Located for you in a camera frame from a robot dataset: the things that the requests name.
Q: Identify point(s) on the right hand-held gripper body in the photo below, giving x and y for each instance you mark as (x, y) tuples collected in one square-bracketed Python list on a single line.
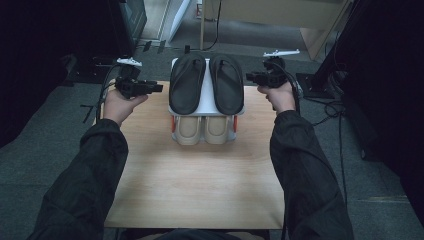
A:
[(275, 75)]

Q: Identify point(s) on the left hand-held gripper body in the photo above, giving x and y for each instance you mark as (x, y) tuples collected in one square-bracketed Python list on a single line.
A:
[(131, 85)]

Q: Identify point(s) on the black slipper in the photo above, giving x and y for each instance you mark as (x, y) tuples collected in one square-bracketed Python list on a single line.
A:
[(186, 85), (228, 85)]

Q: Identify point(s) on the white shoe rack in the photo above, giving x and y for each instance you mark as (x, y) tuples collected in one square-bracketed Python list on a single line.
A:
[(207, 86)]

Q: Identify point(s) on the beige clog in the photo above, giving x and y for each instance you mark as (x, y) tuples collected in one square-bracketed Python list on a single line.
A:
[(216, 129), (188, 130)]

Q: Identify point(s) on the person's right hand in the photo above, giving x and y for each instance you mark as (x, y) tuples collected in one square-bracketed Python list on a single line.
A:
[(281, 98)]

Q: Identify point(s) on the person's left hand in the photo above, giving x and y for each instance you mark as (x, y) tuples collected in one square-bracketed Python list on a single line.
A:
[(118, 106)]

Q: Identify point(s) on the black metal stand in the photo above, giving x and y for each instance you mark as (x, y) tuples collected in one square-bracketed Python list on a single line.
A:
[(320, 76)]

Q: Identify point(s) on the black plug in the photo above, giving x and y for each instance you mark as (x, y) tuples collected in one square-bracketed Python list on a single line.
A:
[(187, 49)]

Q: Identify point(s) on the black cabinet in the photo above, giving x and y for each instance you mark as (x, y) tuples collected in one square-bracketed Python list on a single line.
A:
[(128, 26)]

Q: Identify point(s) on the light wooden furniture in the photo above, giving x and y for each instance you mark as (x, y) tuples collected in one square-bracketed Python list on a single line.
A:
[(266, 11)]

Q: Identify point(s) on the white board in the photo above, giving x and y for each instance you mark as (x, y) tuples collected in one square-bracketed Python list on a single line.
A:
[(180, 18)]

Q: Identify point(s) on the black stand base plate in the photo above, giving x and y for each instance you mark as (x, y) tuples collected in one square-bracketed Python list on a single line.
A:
[(88, 71)]

